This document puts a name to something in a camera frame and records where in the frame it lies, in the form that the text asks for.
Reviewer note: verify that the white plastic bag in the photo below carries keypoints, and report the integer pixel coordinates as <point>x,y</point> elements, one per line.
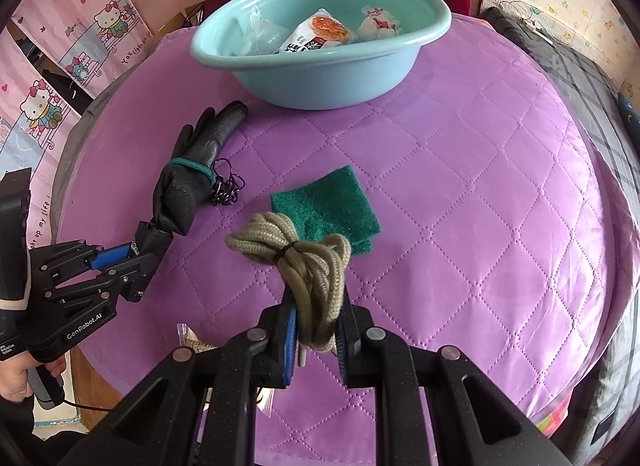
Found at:
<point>375,23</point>

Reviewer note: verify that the person's left hand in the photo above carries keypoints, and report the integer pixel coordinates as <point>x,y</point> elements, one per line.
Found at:
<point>15,381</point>

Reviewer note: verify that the green scouring pad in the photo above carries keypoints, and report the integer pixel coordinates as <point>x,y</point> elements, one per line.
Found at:
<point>325,201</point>

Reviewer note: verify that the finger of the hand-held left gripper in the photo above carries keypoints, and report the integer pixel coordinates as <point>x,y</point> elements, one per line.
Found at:
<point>127,278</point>
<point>112,256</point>

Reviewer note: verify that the floral printed sheet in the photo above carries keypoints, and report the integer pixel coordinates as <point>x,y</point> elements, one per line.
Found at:
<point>555,418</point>

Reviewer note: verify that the pink cartoon curtain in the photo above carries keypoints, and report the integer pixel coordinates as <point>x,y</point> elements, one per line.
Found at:
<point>100,20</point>
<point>30,110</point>

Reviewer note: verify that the dark blue printed pillow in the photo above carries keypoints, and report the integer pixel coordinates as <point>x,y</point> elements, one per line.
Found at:
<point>631,115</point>

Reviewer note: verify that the purple quilted blanket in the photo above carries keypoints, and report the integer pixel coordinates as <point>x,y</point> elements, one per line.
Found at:
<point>450,196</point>

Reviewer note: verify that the teal plastic basin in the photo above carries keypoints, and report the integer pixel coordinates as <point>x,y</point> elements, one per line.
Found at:
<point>320,80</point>

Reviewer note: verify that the white snack packet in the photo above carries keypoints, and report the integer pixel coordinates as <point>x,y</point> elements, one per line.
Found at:
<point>315,30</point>

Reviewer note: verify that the beige snack packet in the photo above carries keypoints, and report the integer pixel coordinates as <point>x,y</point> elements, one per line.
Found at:
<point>200,346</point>

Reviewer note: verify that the dark plaid bed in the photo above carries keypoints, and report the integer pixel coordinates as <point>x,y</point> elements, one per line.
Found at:
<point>575,60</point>

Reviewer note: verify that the black work gloves pair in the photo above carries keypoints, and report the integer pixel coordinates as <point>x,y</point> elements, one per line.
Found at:
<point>185,185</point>

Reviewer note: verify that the clear plastic bag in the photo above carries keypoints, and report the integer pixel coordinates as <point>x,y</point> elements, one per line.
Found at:
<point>260,30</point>

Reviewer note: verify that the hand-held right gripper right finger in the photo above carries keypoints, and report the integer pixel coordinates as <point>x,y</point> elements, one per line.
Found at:
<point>344,351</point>

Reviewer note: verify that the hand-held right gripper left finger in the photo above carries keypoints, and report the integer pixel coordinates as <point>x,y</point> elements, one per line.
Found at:
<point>289,346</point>

